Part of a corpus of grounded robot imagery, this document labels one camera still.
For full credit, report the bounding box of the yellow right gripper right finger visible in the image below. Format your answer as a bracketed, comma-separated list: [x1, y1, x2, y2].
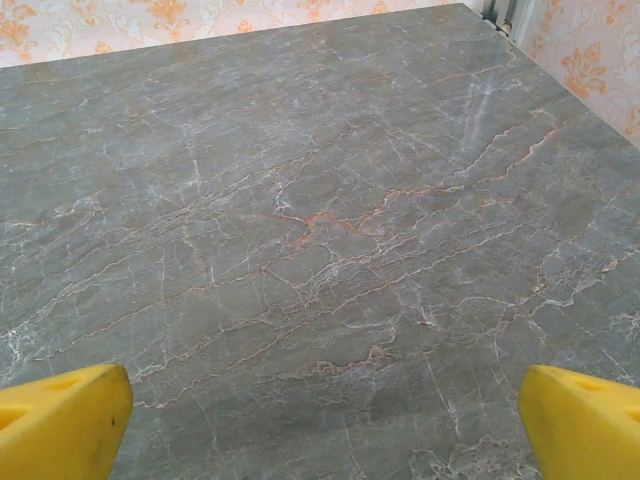
[517, 364, 640, 480]

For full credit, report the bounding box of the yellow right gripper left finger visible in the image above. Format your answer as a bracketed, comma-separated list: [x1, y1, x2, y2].
[0, 363, 135, 480]

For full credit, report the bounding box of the aluminium frame post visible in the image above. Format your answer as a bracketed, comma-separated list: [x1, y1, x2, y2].
[478, 0, 536, 44]

